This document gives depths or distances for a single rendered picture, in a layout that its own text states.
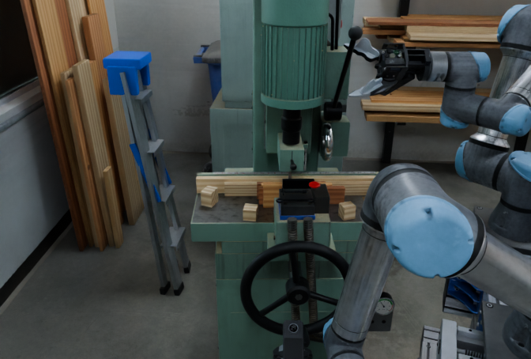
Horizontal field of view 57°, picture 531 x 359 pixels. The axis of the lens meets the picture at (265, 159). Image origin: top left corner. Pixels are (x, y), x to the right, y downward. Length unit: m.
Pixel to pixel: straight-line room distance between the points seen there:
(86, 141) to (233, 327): 1.48
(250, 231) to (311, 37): 0.54
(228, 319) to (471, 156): 0.88
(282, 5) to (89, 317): 1.78
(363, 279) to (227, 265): 0.56
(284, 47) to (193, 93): 2.67
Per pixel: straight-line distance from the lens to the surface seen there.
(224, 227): 1.38
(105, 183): 2.77
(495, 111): 1.31
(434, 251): 0.77
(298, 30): 1.27
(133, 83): 2.14
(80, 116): 2.69
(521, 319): 1.21
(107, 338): 2.42
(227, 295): 1.51
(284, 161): 1.41
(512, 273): 0.88
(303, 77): 1.30
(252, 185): 1.49
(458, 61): 1.32
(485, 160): 1.60
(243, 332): 1.60
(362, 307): 1.02
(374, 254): 0.95
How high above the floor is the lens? 1.61
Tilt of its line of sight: 24 degrees down
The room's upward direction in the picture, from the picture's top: straight up
